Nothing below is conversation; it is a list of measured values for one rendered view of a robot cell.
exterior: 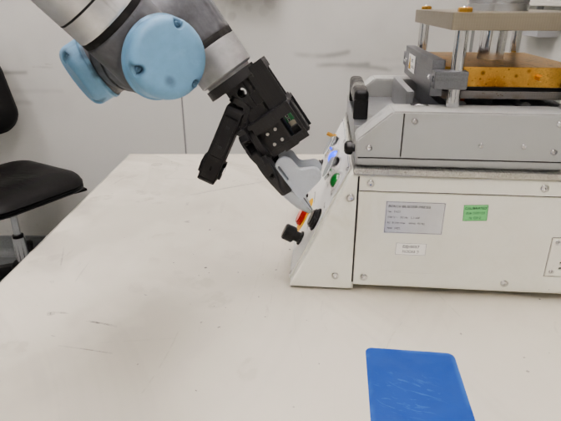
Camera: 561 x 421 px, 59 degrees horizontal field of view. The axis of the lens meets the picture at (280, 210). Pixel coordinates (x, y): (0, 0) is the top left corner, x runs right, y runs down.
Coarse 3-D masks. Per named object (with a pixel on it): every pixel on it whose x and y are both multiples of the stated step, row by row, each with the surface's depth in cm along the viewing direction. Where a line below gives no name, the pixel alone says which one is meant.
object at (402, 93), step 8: (400, 80) 76; (392, 88) 81; (400, 88) 73; (408, 88) 69; (392, 96) 80; (400, 96) 72; (408, 96) 67; (352, 104) 79; (368, 104) 79; (376, 104) 79; (384, 104) 79; (352, 112) 73; (368, 112) 73; (376, 112) 73; (352, 120) 69; (360, 120) 68; (352, 128) 69; (352, 136) 68
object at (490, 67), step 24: (480, 48) 70; (504, 48) 70; (480, 72) 62; (504, 72) 62; (528, 72) 62; (552, 72) 62; (480, 96) 63; (504, 96) 63; (528, 96) 63; (552, 96) 63
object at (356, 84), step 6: (354, 78) 78; (360, 78) 78; (354, 84) 73; (360, 84) 72; (354, 90) 69; (360, 90) 68; (366, 90) 68; (354, 96) 68; (360, 96) 68; (366, 96) 68; (354, 102) 68; (360, 102) 68; (366, 102) 68; (354, 108) 68; (360, 108) 68; (366, 108) 68; (354, 114) 69; (360, 114) 68; (366, 114) 68
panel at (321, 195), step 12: (336, 132) 91; (324, 156) 93; (348, 156) 68; (324, 168) 86; (348, 168) 64; (324, 180) 80; (336, 180) 66; (312, 192) 87; (324, 192) 75; (336, 192) 65; (312, 204) 81; (324, 204) 70; (324, 216) 67; (300, 228) 81; (312, 228) 69; (300, 252) 71
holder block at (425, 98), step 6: (420, 90) 79; (420, 96) 79; (426, 96) 75; (432, 96) 71; (438, 96) 71; (420, 102) 79; (426, 102) 75; (432, 102) 70; (438, 102) 67; (444, 102) 67; (498, 102) 67; (504, 102) 67; (558, 108) 64
